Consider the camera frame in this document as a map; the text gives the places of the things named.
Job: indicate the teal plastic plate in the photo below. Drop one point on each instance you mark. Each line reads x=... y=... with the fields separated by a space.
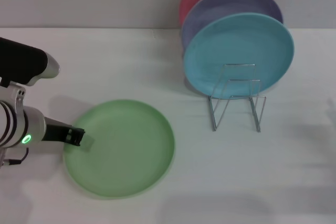
x=236 y=45

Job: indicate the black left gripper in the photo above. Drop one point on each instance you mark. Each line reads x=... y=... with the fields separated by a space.
x=55 y=132

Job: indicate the purple plastic plate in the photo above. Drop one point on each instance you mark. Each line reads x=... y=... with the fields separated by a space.
x=225 y=3

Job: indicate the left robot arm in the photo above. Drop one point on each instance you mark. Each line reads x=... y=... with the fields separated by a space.
x=29 y=124

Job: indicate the green plastic plate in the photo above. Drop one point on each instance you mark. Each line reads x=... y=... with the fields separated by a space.
x=123 y=158

